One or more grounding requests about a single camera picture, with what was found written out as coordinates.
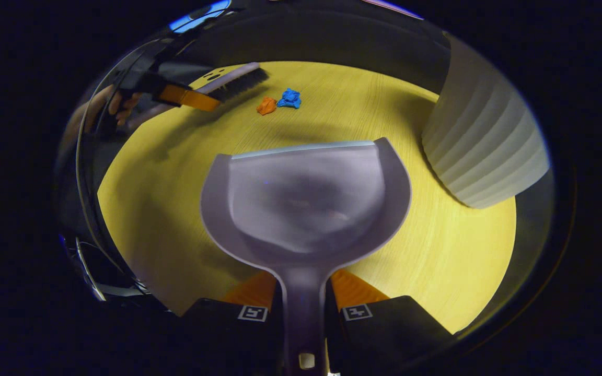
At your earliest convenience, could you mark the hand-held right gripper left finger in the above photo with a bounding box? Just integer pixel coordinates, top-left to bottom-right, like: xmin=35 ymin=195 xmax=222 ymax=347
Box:
xmin=173 ymin=271 xmax=286 ymax=376

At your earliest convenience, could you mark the pale purple plastic dustpan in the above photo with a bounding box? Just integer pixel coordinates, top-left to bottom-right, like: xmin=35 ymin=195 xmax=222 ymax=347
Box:
xmin=200 ymin=137 xmax=412 ymax=376

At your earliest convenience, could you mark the small grey black-bristled broom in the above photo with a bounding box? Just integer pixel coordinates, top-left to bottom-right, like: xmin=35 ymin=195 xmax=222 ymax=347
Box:
xmin=126 ymin=62 xmax=270 ymax=131

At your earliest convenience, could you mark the white ribbed garbage bin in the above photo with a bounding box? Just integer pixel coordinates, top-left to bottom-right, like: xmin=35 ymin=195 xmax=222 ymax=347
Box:
xmin=421 ymin=34 xmax=550 ymax=209

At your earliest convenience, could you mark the blue paper scrap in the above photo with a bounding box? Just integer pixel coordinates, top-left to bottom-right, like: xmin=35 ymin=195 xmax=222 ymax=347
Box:
xmin=277 ymin=88 xmax=302 ymax=109

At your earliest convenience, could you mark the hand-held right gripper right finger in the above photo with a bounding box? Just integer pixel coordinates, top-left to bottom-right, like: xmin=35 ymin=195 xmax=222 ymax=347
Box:
xmin=325 ymin=269 xmax=456 ymax=376

